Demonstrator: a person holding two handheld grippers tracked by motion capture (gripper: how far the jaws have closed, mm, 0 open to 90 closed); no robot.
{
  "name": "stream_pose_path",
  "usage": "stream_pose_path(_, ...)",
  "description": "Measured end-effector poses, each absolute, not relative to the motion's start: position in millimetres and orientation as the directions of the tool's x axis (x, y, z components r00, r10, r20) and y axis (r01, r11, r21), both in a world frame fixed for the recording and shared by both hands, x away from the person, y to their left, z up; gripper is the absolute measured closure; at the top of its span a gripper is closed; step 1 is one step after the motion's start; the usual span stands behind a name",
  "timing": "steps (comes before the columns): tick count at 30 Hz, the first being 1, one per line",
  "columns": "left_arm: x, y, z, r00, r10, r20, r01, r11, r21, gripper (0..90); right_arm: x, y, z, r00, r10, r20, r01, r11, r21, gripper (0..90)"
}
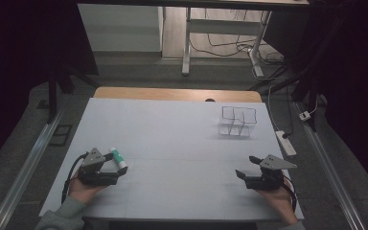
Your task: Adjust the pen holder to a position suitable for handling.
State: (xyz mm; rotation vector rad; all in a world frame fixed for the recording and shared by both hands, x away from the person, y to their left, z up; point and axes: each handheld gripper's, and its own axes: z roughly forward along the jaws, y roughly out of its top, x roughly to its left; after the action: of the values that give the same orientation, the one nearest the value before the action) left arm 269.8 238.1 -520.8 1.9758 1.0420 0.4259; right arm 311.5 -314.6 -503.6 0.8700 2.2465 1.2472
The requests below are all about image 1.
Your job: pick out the person's right hand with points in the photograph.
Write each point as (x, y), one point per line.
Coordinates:
(279, 201)

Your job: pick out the person's left hand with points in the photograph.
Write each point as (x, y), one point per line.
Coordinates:
(82, 191)

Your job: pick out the wooden table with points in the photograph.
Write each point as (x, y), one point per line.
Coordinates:
(172, 94)

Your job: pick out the white desk frame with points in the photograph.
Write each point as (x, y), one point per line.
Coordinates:
(223, 26)

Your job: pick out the black floor plate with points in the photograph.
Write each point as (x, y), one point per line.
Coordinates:
(61, 135)

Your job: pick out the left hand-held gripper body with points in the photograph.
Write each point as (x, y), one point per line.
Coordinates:
(93, 159)

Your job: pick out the white power adapter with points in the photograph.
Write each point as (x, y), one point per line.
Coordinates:
(304, 115)

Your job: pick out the white power strip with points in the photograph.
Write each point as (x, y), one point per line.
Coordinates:
(286, 143)

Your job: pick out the metal floor rail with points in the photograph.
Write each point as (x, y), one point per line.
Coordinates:
(329, 172)
(25, 169)

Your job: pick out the clear acrylic organizer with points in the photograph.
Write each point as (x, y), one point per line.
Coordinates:
(237, 123)

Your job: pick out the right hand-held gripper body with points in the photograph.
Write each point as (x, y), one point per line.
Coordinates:
(273, 163)

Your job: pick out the white and green glue stick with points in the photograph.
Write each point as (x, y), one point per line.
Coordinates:
(119, 157)

